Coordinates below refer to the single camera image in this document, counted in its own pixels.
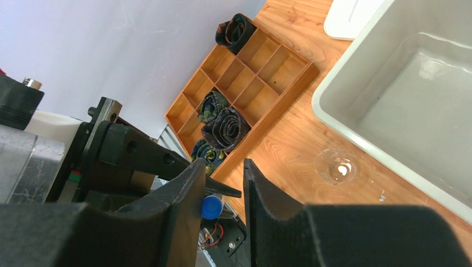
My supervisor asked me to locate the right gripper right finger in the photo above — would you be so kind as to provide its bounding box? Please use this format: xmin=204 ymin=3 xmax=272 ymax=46
xmin=243 ymin=159 xmax=471 ymax=266

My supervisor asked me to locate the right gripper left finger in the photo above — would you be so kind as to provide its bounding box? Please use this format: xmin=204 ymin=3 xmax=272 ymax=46
xmin=1 ymin=160 xmax=205 ymax=266

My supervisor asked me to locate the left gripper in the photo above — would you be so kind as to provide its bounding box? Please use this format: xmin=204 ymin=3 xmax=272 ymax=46
xmin=44 ymin=96 xmax=242 ymax=207

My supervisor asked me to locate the blue cap tube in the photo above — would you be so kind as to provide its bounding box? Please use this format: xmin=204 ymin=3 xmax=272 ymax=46
xmin=201 ymin=195 xmax=223 ymax=220

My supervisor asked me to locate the clear glass beaker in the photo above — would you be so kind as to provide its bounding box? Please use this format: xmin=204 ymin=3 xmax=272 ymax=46
xmin=313 ymin=148 xmax=359 ymax=185

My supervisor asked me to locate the wooden organizer tray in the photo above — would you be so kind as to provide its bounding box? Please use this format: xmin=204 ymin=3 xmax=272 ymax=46
xmin=165 ymin=22 xmax=319 ymax=181

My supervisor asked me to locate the black rolled tie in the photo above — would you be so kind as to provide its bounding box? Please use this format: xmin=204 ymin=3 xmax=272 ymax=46
xmin=215 ymin=13 xmax=257 ymax=55

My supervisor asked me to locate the beige plastic bin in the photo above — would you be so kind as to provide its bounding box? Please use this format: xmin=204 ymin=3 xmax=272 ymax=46
xmin=312 ymin=1 xmax=471 ymax=222

